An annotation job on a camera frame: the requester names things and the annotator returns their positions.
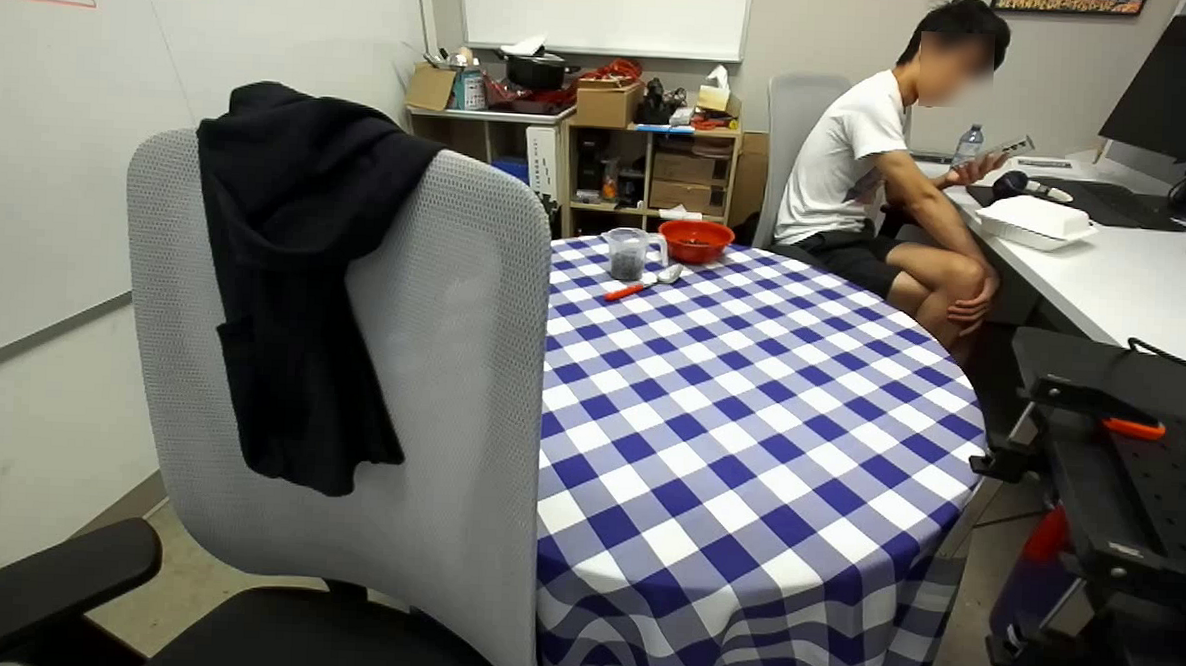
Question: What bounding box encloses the black cloth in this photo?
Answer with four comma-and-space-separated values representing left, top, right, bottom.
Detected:
182, 79, 451, 501

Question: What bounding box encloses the clear measuring cup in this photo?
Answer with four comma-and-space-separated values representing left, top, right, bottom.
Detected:
600, 226, 671, 284

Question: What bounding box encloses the red bowl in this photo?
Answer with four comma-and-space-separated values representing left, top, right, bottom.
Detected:
657, 219, 737, 267

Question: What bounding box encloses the grey mesh office chair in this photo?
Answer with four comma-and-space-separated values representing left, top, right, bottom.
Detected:
0, 120, 568, 666

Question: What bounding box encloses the wooden shelf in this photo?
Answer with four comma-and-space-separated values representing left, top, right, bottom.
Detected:
402, 100, 745, 246

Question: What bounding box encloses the blue white checkered tablecloth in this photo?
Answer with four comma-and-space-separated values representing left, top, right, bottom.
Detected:
528, 232, 998, 666

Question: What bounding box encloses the cardboard box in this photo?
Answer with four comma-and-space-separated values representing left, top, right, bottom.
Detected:
405, 61, 459, 114
573, 76, 646, 130

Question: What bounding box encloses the tissue box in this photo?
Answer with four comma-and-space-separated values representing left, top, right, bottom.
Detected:
695, 64, 745, 118

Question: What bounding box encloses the black pot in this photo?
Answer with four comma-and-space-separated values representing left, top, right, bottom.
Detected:
492, 47, 582, 94

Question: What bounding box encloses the person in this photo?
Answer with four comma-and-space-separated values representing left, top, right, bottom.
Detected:
767, 0, 1044, 369

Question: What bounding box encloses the framed whiteboard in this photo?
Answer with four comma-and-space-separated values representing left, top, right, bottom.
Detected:
453, 0, 755, 65

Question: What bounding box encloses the clear water bottle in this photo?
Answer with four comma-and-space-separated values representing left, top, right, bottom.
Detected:
951, 124, 986, 172

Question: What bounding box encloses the white takeout container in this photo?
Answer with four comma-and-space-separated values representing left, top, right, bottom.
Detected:
972, 193, 1101, 256

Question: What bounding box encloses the white desk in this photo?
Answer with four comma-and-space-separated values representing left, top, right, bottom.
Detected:
900, 142, 1186, 372

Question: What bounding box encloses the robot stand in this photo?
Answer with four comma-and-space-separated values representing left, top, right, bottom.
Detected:
961, 325, 1186, 666

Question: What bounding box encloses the black monitor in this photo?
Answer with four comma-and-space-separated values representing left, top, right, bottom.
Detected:
1093, 7, 1186, 266

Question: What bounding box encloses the spoon with orange handle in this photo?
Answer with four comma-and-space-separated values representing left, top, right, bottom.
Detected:
602, 260, 685, 306

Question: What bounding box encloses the large wall whiteboard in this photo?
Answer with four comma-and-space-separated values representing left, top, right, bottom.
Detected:
0, 0, 430, 398

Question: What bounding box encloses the wall picture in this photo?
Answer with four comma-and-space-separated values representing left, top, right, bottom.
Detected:
989, 0, 1149, 19

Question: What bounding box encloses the black cable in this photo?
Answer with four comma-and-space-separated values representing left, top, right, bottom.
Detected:
1126, 336, 1186, 379

